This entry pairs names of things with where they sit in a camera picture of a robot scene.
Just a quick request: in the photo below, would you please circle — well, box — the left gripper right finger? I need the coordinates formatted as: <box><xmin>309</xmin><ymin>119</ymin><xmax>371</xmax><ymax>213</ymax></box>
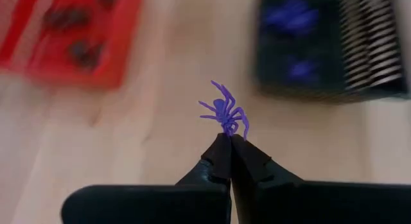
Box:
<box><xmin>230</xmin><ymin>134</ymin><xmax>305</xmax><ymax>193</ymax></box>

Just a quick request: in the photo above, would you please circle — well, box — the purple plastic spider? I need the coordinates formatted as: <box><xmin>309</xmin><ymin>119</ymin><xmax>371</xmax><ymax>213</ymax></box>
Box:
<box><xmin>286</xmin><ymin>58</ymin><xmax>319</xmax><ymax>85</ymax></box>
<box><xmin>263</xmin><ymin>0</ymin><xmax>321</xmax><ymax>36</ymax></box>
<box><xmin>197</xmin><ymin>80</ymin><xmax>250</xmax><ymax>142</ymax></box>

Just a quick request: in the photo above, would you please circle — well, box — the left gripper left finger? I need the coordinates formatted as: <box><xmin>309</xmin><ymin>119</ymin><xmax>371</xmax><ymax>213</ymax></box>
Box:
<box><xmin>175</xmin><ymin>132</ymin><xmax>232</xmax><ymax>188</ymax></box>

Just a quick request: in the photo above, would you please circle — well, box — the black plastic basket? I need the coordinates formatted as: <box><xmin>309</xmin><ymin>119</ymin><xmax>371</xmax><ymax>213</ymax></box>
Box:
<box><xmin>255</xmin><ymin>0</ymin><xmax>411</xmax><ymax>102</ymax></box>

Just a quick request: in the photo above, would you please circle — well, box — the red plastic basket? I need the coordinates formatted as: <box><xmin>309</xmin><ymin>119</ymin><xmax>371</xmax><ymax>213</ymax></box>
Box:
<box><xmin>0</xmin><ymin>0</ymin><xmax>143</xmax><ymax>90</ymax></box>

